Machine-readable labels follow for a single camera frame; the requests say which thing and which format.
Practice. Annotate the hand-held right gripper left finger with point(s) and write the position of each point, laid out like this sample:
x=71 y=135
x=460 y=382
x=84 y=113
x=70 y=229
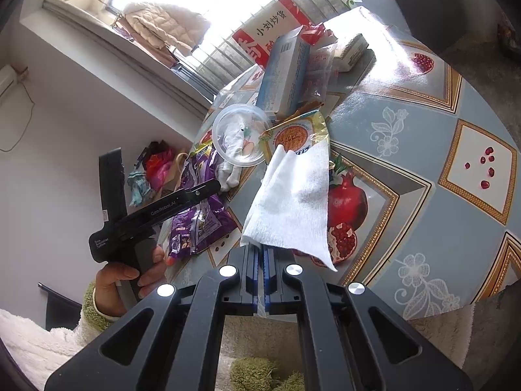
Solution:
x=254 y=277

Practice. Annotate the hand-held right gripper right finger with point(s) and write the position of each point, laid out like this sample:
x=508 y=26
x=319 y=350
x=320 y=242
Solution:
x=267 y=277

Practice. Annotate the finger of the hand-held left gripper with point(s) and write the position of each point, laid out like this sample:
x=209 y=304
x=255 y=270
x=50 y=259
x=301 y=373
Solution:
x=203 y=189

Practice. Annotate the purple snack bag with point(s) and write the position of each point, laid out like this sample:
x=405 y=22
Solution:
x=203 y=222

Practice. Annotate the clear round plastic lid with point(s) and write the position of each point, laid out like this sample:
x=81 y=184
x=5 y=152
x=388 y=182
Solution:
x=236 y=138

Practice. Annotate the white paper towel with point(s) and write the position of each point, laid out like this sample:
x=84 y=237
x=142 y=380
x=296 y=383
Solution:
x=293 y=203

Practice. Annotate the blue and white carton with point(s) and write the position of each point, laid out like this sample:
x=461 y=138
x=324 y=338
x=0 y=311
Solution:
x=283 y=73

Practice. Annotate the clear red-printed plastic bag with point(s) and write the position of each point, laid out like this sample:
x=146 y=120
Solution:
x=319 y=73

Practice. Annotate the small white cardboard box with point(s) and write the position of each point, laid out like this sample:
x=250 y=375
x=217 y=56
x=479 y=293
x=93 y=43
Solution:
x=352 y=51

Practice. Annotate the person's left forearm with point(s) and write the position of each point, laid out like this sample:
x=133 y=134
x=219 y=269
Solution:
x=36 y=346

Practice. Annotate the person's left hand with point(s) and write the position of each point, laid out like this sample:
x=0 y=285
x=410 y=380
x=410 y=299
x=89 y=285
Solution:
x=118 y=281

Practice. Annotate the brown paper bag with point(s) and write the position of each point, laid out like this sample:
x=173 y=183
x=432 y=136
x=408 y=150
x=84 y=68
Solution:
x=177 y=171

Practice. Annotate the teal patterned cloth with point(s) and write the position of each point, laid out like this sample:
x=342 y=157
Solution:
x=139 y=187

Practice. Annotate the red plastic bag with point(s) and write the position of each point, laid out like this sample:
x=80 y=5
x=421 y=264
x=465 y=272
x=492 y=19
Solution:
x=158 y=169

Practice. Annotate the green fuzzy fabric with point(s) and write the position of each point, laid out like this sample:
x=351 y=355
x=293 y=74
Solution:
x=252 y=372

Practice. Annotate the yellow snack wrapper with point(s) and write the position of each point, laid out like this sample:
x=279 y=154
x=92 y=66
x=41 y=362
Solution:
x=293 y=134

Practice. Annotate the white quilted jacket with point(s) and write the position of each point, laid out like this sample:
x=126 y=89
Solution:
x=163 y=24

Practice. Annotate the red and white paper bag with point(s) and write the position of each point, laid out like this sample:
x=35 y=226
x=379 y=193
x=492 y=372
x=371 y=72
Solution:
x=268 y=24

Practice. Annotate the grey cabinet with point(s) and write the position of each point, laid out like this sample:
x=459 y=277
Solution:
x=427 y=16

